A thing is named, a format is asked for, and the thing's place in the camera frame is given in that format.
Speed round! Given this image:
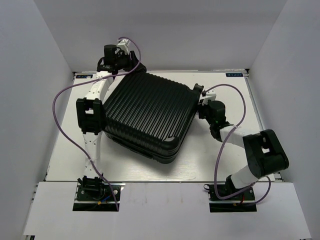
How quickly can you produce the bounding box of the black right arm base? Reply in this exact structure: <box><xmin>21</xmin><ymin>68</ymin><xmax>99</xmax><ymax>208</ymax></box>
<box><xmin>203</xmin><ymin>182</ymin><xmax>258</xmax><ymax>214</ymax></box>

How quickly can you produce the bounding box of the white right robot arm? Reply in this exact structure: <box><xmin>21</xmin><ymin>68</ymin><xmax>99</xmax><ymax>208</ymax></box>
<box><xmin>198</xmin><ymin>89</ymin><xmax>289</xmax><ymax>200</ymax></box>

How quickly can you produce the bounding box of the black suitcase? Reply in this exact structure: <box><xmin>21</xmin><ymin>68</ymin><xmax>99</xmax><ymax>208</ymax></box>
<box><xmin>103</xmin><ymin>72</ymin><xmax>201</xmax><ymax>164</ymax></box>

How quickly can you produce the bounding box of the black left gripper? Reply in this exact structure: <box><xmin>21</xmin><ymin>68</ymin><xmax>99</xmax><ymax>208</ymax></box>
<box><xmin>116</xmin><ymin>51</ymin><xmax>146</xmax><ymax>73</ymax></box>

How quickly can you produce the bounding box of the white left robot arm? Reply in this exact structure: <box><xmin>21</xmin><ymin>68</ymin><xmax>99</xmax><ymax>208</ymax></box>
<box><xmin>76</xmin><ymin>37</ymin><xmax>147</xmax><ymax>179</ymax></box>

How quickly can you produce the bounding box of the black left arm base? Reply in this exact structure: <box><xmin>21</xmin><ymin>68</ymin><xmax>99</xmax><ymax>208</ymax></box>
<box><xmin>72</xmin><ymin>176</ymin><xmax>125</xmax><ymax>212</ymax></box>

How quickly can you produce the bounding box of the black suitcase wheel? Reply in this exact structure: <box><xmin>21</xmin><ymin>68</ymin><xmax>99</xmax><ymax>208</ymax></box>
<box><xmin>193</xmin><ymin>83</ymin><xmax>204</xmax><ymax>94</ymax></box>

